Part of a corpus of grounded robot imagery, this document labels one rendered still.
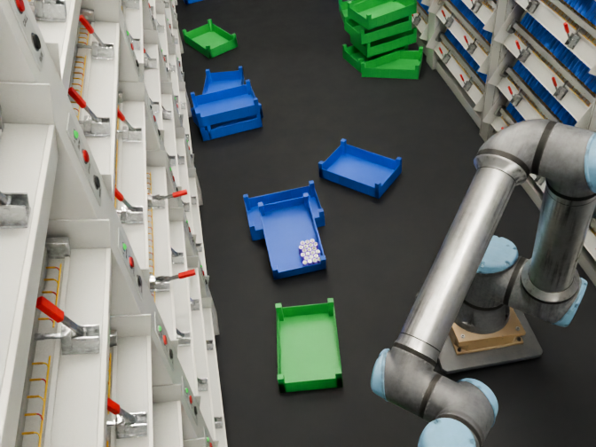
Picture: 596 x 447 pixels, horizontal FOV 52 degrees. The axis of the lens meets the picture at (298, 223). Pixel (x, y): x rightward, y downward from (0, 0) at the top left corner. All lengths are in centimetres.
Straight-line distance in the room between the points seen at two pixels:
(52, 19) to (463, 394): 92
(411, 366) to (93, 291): 64
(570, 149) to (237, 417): 125
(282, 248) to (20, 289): 184
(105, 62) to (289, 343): 119
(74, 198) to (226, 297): 152
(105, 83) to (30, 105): 49
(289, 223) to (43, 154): 177
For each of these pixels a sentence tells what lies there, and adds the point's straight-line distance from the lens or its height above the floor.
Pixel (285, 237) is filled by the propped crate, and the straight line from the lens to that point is 236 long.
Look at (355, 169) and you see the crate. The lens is 271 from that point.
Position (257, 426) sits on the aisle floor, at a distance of 196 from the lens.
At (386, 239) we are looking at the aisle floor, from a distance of 239.
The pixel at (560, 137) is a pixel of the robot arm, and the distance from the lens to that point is 134.
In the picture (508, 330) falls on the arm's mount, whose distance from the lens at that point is 201.
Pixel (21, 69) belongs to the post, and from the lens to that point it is 71.
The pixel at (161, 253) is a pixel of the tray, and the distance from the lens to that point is 139.
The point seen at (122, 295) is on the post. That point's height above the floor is 106.
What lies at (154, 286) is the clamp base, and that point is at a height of 78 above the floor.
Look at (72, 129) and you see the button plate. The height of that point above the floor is 132.
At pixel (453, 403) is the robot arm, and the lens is 118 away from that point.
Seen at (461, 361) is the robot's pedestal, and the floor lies 6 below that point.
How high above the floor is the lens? 172
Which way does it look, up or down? 44 degrees down
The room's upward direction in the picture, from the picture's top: 8 degrees counter-clockwise
